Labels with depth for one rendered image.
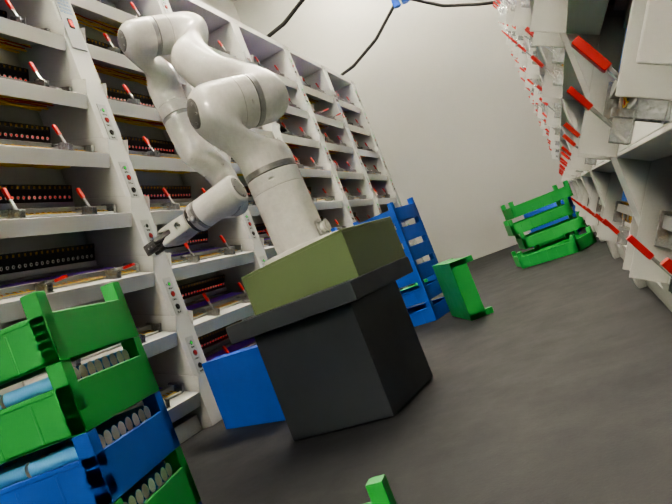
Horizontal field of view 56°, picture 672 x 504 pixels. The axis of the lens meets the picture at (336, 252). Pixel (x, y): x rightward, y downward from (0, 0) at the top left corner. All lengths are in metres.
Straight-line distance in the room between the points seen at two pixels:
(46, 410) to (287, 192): 0.77
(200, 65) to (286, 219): 0.44
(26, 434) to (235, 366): 1.04
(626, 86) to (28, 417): 0.65
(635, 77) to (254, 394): 1.48
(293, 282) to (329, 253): 0.11
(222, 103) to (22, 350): 0.79
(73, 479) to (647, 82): 0.65
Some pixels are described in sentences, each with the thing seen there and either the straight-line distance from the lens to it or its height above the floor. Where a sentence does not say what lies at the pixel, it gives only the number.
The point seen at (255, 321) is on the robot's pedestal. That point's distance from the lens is 1.33.
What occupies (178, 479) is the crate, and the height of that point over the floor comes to 0.13.
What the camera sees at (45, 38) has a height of 1.29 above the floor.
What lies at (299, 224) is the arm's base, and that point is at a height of 0.43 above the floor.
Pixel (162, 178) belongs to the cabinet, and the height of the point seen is 0.92.
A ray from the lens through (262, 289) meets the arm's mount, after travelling 1.37.
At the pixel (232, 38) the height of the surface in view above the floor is 1.66.
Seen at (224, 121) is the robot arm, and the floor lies 0.68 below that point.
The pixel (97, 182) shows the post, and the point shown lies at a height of 0.85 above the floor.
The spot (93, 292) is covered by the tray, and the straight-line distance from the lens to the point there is 1.86.
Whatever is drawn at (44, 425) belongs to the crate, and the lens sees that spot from 0.77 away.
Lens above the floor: 0.30
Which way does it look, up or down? 2 degrees up
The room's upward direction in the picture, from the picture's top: 21 degrees counter-clockwise
